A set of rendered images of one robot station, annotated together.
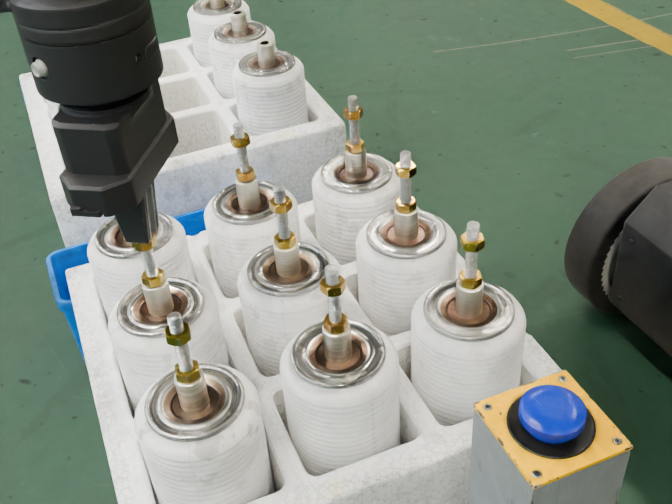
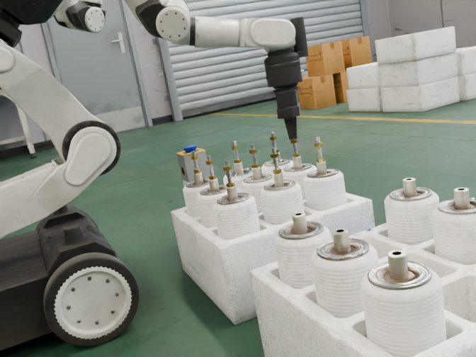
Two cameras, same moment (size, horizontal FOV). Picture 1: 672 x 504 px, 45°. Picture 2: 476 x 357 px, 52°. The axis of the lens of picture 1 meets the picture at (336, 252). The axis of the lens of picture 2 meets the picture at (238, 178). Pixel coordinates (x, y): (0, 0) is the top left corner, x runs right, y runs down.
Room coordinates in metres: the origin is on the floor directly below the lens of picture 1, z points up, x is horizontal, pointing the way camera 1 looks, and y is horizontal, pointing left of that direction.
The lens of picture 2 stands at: (1.78, -0.03, 0.53)
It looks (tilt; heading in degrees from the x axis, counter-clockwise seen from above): 13 degrees down; 179
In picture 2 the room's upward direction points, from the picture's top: 10 degrees counter-clockwise
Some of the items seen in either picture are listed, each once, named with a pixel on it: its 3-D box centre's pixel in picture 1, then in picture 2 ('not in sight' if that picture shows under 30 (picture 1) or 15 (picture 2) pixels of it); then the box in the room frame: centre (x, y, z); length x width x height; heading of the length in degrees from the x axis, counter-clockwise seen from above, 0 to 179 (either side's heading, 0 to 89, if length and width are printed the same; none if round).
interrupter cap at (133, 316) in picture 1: (161, 307); (297, 167); (0.53, 0.15, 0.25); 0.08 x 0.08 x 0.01
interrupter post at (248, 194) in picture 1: (248, 192); (278, 180); (0.68, 0.08, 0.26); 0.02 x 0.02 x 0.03
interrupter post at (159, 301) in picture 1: (158, 296); (297, 163); (0.53, 0.15, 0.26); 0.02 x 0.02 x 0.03
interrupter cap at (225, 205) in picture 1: (249, 202); (279, 185); (0.68, 0.08, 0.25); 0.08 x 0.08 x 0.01
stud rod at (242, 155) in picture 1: (242, 158); (275, 163); (0.68, 0.08, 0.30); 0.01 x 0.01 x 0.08
